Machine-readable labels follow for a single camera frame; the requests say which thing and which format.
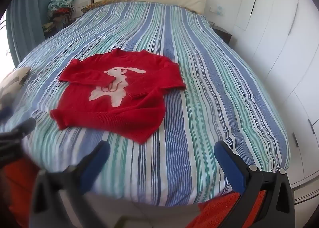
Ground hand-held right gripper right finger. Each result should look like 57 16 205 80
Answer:
214 140 297 228

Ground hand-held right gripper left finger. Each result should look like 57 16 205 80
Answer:
31 140 111 228

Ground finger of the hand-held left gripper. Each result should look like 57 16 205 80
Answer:
0 107 13 120
10 118 37 142

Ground red sweater with white rabbit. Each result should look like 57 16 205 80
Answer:
50 49 187 145

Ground pile of colourful clothes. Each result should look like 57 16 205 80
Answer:
42 0 76 38

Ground beige cushion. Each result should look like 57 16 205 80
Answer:
0 67 32 94

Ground blue grey curtain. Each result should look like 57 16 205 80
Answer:
5 0 66 68

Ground blue green striped bedspread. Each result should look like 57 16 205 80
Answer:
0 1 291 207

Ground white wardrobe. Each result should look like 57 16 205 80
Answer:
232 0 319 195

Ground dark nightstand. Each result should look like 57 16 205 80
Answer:
211 24 233 45

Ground yellow patterned pillow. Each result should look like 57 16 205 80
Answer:
81 0 130 14

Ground white wall sockets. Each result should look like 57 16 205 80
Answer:
209 6 225 17

